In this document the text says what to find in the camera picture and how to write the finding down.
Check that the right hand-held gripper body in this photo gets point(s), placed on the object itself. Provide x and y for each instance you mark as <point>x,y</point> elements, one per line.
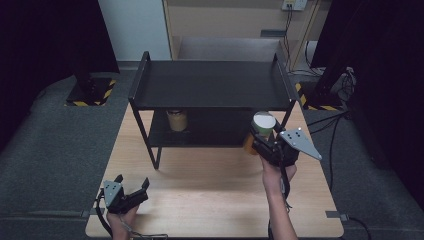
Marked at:
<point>300,141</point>

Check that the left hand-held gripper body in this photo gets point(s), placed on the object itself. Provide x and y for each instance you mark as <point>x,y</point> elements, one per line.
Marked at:
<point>115,195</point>

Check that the spice jar green white lid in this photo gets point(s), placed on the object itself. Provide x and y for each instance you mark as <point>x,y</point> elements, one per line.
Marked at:
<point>264,120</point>

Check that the black metal shelf rack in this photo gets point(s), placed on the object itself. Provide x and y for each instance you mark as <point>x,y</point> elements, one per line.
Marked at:
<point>213,83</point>

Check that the person's left hand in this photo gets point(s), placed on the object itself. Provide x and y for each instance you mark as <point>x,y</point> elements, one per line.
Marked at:
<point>120,223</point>

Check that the person's right hand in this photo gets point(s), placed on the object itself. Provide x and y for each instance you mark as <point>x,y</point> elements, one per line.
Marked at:
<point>273,178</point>

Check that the black stand striped tape base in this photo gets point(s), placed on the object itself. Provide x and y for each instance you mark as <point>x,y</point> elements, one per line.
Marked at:
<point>321,96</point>
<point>88,91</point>

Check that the spice jar beige lid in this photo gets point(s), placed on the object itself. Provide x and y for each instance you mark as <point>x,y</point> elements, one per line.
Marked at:
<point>176,120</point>

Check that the grey metal plate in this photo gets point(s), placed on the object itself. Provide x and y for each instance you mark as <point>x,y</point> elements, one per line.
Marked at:
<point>273,33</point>

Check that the black curtain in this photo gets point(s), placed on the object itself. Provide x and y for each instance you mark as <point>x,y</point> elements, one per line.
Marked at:
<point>43,40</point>
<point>383,66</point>

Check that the light wooden cabinet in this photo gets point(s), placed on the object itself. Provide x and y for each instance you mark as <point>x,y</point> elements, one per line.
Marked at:
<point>226,23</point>

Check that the grey table bracket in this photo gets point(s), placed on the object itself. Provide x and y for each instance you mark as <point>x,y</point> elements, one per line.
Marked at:
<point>336,215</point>
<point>85,213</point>

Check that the white wall socket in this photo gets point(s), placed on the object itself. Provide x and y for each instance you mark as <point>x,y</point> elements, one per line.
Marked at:
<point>295,4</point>

